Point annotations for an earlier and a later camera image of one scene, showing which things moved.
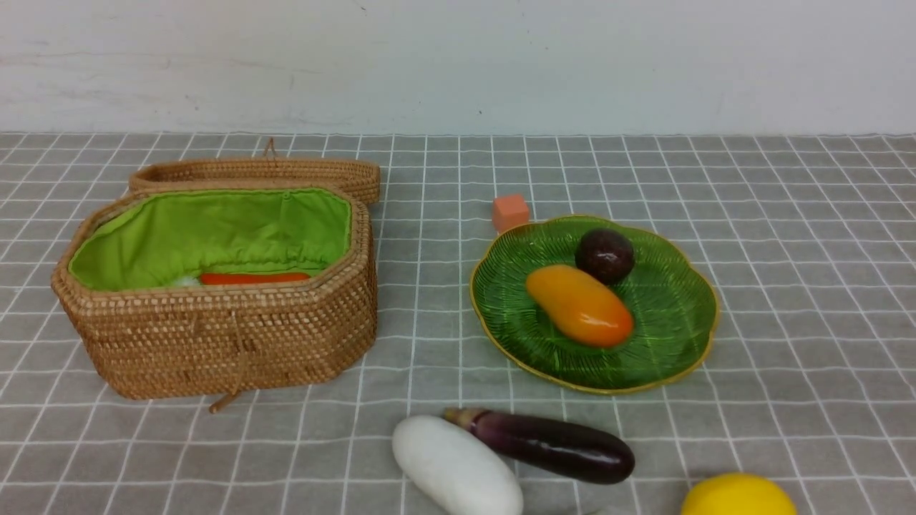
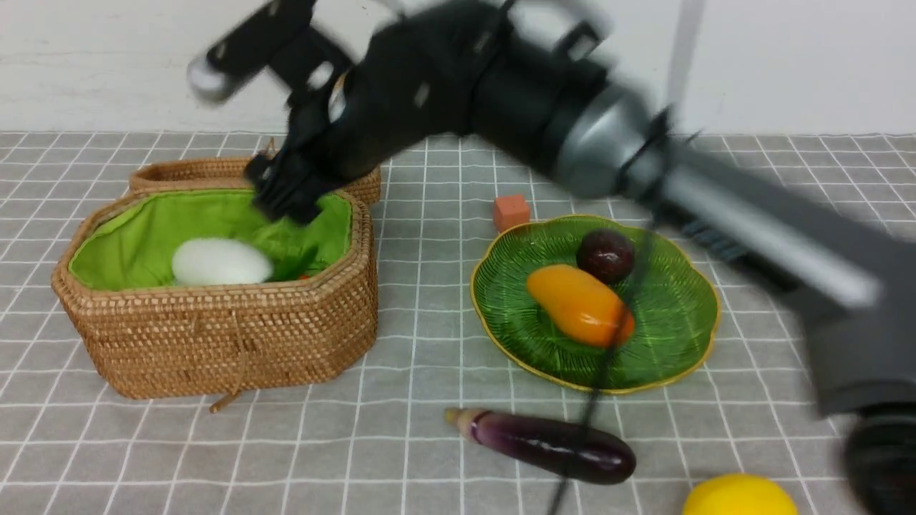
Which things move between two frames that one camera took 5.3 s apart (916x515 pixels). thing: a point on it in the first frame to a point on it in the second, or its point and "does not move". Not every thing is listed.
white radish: (455, 472) to (220, 262)
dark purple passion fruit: (605, 254) does not move
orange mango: (585, 308) does not move
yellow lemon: (738, 493) does not move
